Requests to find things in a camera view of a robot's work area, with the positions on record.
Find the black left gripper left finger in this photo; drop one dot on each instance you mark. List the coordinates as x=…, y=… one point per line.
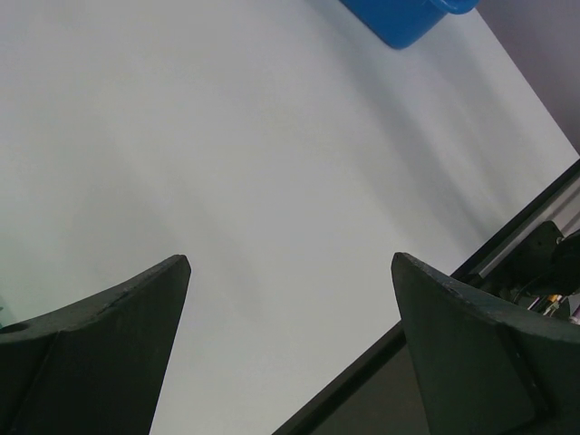
x=95, y=366

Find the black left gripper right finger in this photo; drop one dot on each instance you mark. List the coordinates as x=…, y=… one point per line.
x=484, y=365

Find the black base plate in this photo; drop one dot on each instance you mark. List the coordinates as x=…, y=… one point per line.
x=532, y=262

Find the blue plastic bin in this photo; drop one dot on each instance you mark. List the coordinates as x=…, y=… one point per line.
x=401, y=23

